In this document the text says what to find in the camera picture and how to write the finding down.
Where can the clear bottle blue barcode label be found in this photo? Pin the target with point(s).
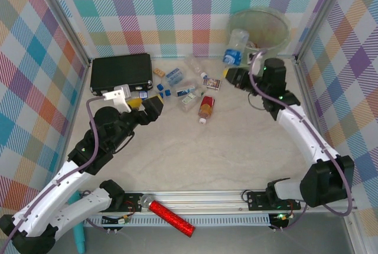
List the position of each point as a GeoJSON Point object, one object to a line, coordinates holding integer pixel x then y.
{"type": "Point", "coordinates": [143, 94]}

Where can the Pocari Sweat bottle white cap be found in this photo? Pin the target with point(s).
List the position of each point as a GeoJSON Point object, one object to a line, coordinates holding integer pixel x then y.
{"type": "Point", "coordinates": [233, 56]}

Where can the clear bottle blue wave label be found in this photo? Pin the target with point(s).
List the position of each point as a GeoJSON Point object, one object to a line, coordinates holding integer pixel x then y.
{"type": "Point", "coordinates": [184, 91]}

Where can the small bottle green white label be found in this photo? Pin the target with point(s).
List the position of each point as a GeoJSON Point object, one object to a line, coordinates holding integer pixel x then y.
{"type": "Point", "coordinates": [189, 100]}

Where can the clear bottle light blue label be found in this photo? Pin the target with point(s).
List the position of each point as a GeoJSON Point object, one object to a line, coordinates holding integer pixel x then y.
{"type": "Point", "coordinates": [174, 76]}

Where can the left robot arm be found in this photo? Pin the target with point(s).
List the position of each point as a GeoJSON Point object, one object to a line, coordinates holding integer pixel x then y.
{"type": "Point", "coordinates": [88, 203]}

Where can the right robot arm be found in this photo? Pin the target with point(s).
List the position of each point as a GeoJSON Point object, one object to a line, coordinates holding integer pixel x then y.
{"type": "Point", "coordinates": [295, 124]}

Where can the small printed card box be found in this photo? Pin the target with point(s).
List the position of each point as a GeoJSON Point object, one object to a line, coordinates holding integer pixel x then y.
{"type": "Point", "coordinates": [211, 83]}

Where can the small wooden block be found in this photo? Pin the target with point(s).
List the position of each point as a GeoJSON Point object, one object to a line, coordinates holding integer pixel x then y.
{"type": "Point", "coordinates": [159, 73]}

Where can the black hard case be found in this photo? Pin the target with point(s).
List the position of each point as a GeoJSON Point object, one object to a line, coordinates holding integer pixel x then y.
{"type": "Point", "coordinates": [118, 71]}

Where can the small yellow green connector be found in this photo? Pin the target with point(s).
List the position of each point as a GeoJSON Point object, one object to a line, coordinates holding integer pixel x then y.
{"type": "Point", "coordinates": [124, 221]}

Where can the red glitter tube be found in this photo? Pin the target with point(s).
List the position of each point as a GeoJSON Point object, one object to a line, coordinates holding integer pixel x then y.
{"type": "Point", "coordinates": [171, 218]}

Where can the teal plastic pen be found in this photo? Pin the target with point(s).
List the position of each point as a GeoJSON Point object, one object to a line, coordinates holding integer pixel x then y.
{"type": "Point", "coordinates": [79, 239]}

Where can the aluminium frame post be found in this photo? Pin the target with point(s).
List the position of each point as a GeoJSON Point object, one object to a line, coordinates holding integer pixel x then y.
{"type": "Point", "coordinates": [63, 19]}
{"type": "Point", "coordinates": [320, 14]}

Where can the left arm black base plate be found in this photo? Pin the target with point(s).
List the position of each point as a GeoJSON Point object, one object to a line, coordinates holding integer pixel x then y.
{"type": "Point", "coordinates": [131, 199]}

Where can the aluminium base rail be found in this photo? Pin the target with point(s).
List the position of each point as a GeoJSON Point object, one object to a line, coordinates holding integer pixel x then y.
{"type": "Point", "coordinates": [206, 199]}

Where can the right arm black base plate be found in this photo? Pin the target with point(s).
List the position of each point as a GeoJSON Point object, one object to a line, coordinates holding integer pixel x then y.
{"type": "Point", "coordinates": [257, 201]}

